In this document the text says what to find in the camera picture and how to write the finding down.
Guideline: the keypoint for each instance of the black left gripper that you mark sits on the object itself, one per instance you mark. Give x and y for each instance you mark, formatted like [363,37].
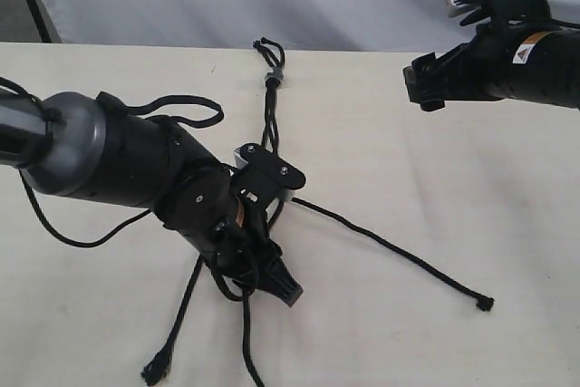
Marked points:
[232,236]

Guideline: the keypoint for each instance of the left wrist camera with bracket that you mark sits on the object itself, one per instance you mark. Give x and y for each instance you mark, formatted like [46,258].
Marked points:
[262,176]

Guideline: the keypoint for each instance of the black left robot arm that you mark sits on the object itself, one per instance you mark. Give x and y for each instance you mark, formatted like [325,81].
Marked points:
[103,150]

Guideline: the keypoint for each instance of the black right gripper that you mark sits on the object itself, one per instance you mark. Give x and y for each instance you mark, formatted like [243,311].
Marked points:
[470,72]

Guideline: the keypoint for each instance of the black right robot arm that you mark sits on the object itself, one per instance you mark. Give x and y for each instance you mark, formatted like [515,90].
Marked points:
[529,62]

